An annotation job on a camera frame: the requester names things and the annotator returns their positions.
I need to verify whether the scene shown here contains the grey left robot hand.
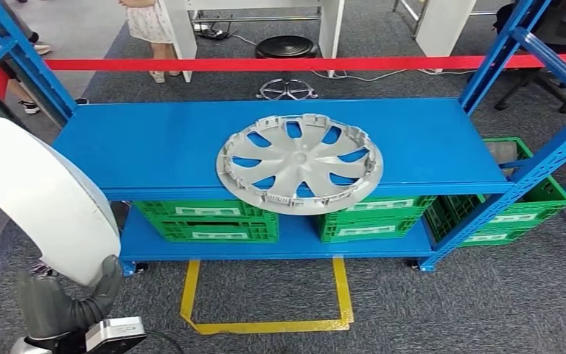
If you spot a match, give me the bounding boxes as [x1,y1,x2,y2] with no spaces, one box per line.
[16,254,124,341]

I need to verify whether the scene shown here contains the white curved plastic part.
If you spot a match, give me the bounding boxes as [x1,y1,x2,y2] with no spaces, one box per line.
[0,117,122,287]

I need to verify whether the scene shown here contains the blue metal shelf rack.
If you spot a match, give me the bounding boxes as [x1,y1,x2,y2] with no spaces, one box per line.
[0,0,566,274]

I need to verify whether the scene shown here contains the person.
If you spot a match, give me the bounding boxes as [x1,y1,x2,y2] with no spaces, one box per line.
[0,0,52,116]
[118,0,181,84]

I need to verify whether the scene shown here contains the yellow floor tape square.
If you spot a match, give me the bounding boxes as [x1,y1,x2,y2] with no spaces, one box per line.
[180,257,354,336]

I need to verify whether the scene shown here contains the grey wheel hubcap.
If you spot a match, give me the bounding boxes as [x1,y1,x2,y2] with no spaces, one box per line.
[216,113,385,216]

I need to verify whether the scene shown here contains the black power strip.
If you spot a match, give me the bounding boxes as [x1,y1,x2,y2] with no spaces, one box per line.
[194,21,230,40]

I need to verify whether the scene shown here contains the red barrier tape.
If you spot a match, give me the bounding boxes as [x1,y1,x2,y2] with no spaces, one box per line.
[0,52,566,101]

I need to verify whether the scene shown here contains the black round stool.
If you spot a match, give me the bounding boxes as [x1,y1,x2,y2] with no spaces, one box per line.
[255,35,319,101]

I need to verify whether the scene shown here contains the white desk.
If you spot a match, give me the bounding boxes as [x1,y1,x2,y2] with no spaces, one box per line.
[392,0,477,60]
[158,0,346,83]

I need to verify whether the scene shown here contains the grey slab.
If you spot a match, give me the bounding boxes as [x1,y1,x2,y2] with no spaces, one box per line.
[488,142,517,167]

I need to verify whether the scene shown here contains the black office chair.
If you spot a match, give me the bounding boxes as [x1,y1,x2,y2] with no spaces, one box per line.
[495,0,566,114]

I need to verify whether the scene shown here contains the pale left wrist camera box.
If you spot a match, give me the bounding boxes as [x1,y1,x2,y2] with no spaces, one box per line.
[85,316,147,354]

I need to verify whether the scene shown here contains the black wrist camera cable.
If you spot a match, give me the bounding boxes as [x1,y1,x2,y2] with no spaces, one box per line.
[144,330,184,354]

